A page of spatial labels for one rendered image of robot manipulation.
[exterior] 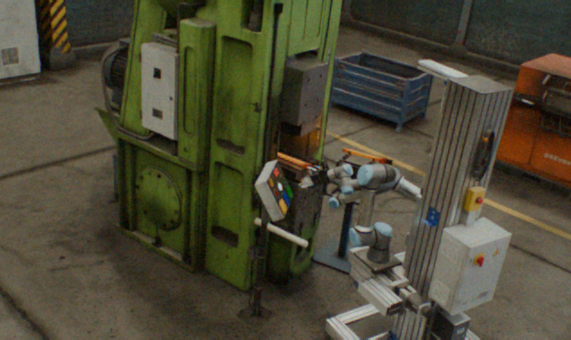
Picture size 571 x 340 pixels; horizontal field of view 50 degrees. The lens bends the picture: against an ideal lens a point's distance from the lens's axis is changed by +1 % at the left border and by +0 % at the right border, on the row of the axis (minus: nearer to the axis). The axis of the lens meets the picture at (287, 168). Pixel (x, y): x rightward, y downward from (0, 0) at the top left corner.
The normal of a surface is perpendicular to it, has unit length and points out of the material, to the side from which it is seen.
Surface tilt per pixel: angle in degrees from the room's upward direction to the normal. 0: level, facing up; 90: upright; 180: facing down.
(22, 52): 90
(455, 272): 90
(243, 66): 89
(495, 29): 90
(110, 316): 0
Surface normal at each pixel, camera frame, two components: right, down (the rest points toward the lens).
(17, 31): 0.73, 0.36
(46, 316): 0.10, -0.89
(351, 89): -0.60, 0.29
